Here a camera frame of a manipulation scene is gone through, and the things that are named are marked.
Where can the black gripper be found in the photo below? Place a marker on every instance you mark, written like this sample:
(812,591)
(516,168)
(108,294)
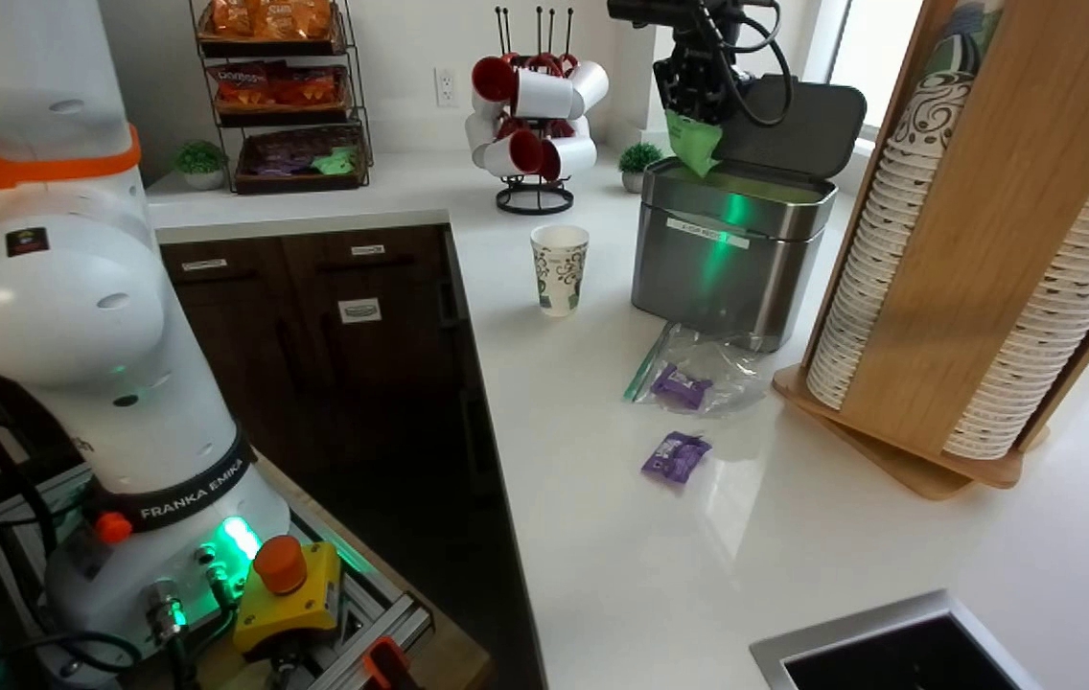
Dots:
(701,43)

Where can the green packet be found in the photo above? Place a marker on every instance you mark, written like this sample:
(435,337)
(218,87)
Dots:
(333,163)
(700,147)

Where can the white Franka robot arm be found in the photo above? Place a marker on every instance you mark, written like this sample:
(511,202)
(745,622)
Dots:
(84,320)

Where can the black bin lid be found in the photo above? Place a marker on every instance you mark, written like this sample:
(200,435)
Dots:
(800,126)

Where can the stainless steel bin rim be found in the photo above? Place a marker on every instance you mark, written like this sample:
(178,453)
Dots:
(720,273)

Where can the purple packet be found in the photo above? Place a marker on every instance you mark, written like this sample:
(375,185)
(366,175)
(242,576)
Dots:
(676,457)
(678,389)

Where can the small potted plant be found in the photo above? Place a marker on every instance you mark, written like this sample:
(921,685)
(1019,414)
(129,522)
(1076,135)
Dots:
(641,159)
(200,159)

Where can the white mug red inside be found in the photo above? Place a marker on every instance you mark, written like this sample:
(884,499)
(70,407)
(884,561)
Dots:
(568,154)
(544,60)
(549,89)

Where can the patterned paper cup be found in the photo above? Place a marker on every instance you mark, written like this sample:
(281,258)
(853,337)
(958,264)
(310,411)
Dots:
(559,268)

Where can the stack of paper cups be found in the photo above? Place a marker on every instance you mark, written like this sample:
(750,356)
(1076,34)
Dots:
(874,253)
(1054,320)

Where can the clear plastic zip bag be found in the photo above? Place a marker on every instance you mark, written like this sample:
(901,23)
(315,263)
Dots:
(720,370)

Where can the wooden cup dispenser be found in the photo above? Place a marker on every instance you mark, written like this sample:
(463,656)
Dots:
(952,253)

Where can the pile of purple packets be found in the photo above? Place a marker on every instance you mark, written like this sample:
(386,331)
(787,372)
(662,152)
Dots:
(281,154)

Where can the dark wooden tray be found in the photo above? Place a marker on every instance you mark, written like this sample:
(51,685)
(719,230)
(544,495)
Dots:
(277,115)
(277,182)
(269,46)

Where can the orange snack bags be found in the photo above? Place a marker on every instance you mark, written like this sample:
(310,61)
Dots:
(269,18)
(277,87)

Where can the dark wood cabinet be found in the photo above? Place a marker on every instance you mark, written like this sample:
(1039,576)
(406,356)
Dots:
(354,386)

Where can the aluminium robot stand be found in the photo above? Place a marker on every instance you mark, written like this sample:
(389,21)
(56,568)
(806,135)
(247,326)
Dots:
(366,625)

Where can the yellow emergency stop button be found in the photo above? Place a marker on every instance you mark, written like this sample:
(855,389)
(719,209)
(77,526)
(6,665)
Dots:
(281,599)

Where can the white wall outlet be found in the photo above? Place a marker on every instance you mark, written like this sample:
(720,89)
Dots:
(444,87)

